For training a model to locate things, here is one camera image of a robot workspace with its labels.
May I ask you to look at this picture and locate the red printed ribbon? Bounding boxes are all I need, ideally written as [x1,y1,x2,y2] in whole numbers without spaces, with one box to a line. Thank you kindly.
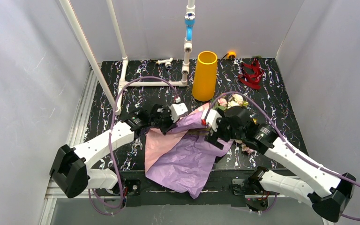
[238,57,264,90]

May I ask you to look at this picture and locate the silver open-end wrench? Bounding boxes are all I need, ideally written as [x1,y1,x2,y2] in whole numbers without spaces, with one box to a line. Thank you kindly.
[132,138,143,151]

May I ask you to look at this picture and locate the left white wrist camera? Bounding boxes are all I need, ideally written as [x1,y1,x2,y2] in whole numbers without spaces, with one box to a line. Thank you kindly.
[169,103,188,123]

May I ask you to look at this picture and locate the aluminium extrusion frame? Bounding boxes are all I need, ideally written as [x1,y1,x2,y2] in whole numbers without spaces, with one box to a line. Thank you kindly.
[36,58,325,225]

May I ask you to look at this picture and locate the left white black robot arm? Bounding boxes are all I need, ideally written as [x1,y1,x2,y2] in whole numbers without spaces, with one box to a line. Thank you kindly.
[49,103,188,198]

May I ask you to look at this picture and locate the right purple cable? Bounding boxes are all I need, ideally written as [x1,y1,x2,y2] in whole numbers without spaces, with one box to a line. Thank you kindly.
[203,91,360,223]

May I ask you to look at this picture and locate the small white pipe elbow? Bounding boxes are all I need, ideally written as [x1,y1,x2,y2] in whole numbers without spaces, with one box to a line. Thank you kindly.
[156,57,173,70]

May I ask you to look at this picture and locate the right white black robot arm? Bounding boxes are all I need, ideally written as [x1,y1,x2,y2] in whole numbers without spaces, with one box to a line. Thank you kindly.
[201,106,356,223]

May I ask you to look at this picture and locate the yellow cylindrical vase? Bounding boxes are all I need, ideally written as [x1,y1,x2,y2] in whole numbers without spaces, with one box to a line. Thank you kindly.
[192,51,218,102]

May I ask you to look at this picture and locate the purple cable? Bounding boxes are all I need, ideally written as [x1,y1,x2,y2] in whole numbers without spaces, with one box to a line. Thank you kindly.
[203,91,360,223]
[88,76,181,216]

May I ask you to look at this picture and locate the orange round button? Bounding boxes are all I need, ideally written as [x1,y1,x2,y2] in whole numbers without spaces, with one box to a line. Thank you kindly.
[222,51,237,60]

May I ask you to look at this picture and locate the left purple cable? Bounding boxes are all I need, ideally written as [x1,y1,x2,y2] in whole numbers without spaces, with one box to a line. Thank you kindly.
[88,76,181,216]

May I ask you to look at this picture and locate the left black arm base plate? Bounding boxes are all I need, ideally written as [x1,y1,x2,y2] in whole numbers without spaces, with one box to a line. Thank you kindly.
[96,179,141,197]

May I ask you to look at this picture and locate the blue pipe valve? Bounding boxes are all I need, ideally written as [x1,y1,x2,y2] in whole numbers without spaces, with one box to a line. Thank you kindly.
[184,11,195,41]

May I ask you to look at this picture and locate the purple pink wrapping paper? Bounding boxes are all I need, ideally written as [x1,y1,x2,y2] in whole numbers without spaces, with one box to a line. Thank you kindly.
[144,104,233,199]

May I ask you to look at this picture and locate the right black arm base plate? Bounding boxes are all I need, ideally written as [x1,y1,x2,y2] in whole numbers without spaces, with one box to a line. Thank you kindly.
[230,178,278,195]

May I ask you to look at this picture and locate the white PVC pipe frame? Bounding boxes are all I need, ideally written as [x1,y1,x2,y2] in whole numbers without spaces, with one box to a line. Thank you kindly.
[59,0,195,115]

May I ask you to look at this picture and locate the pink paper flower bouquet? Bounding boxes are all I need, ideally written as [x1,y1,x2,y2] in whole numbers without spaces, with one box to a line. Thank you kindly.
[186,94,256,155]

